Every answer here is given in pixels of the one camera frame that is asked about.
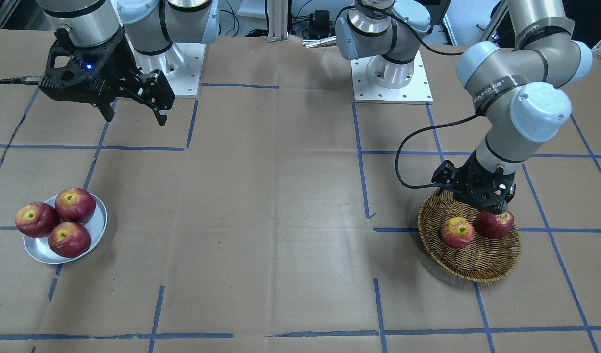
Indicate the red apple plate outer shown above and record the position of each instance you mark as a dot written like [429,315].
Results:
[37,219]

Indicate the red apple plate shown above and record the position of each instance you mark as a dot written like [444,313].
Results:
[75,205]
[37,219]
[69,239]

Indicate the dark red basket apple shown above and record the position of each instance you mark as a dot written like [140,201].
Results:
[494,226]

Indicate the aluminium frame post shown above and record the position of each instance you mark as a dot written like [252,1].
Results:
[278,18]

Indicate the red apple plate rear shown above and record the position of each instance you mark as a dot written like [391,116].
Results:
[75,205]

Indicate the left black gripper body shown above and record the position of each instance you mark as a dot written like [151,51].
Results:
[473,171]

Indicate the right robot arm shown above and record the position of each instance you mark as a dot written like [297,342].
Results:
[150,26]

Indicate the woven wicker basket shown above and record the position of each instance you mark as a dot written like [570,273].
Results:
[484,259]

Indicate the red apple plate front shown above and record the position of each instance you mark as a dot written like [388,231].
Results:
[69,239]

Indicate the white round plate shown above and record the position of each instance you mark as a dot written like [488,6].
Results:
[39,250]

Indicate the yellow-red apple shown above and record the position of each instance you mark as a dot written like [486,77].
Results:
[457,232]

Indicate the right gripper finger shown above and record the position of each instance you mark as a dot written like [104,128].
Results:
[107,110]
[161,116]

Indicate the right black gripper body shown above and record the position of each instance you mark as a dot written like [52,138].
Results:
[120,63]

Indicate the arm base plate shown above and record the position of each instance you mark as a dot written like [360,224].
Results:
[182,65]
[375,80]

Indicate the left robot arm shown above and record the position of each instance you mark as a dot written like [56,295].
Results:
[518,91]

